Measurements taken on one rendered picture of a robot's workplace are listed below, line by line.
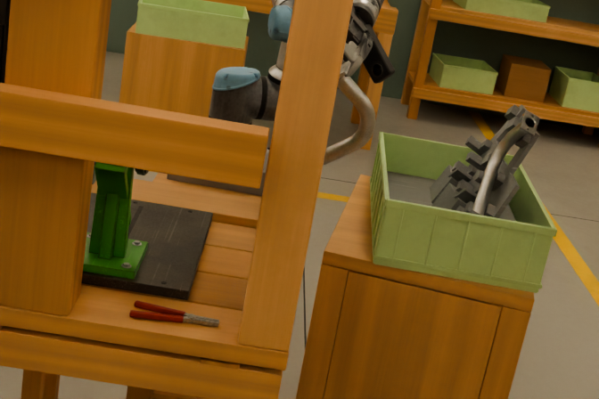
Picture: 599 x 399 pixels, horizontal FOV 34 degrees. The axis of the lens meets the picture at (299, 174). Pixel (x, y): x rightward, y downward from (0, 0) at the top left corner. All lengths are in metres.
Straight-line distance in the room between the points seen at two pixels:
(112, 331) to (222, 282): 0.29
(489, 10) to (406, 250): 4.89
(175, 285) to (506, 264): 0.90
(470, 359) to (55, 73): 1.33
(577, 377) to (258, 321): 2.38
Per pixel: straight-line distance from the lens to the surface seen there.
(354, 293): 2.42
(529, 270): 2.41
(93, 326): 1.73
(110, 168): 1.75
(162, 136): 1.53
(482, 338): 2.44
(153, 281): 1.84
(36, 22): 1.58
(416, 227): 2.34
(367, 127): 1.86
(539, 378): 3.82
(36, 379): 2.74
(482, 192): 2.41
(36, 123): 1.57
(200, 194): 2.30
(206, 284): 1.90
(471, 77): 7.22
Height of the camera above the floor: 1.70
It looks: 18 degrees down
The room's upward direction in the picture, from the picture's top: 10 degrees clockwise
